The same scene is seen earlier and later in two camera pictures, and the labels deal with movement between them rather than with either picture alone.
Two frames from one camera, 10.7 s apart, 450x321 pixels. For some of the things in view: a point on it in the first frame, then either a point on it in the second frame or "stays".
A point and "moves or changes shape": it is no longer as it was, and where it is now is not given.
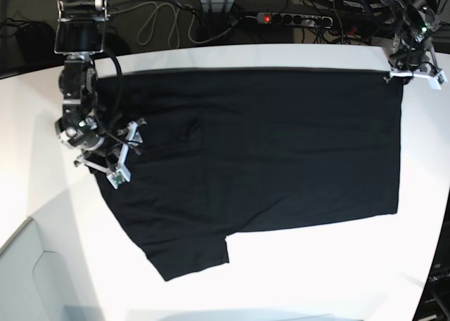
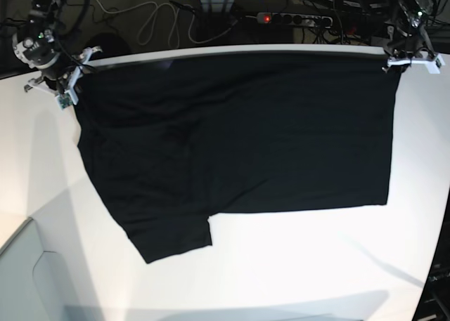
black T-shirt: x=202 y=153 moves or changes shape
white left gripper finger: x=96 y=166 → x=38 y=83
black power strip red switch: x=319 y=21 stays
